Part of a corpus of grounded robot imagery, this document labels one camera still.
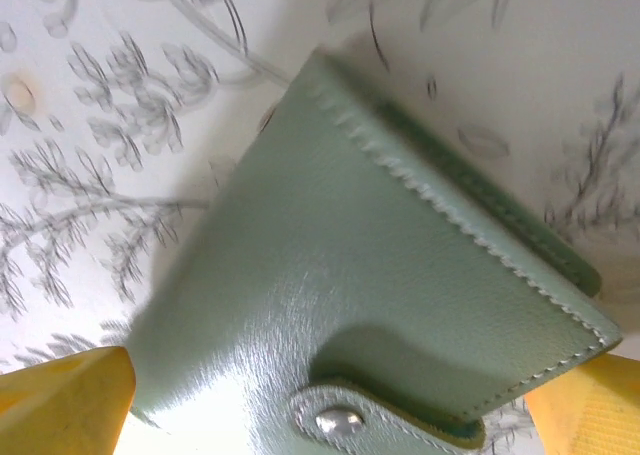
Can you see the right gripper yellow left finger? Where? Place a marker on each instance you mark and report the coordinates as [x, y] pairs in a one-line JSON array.
[[60, 405]]

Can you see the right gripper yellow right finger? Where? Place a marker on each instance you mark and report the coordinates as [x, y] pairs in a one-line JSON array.
[[595, 415]]

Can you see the floral tablecloth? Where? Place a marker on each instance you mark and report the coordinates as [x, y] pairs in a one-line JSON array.
[[100, 50]]

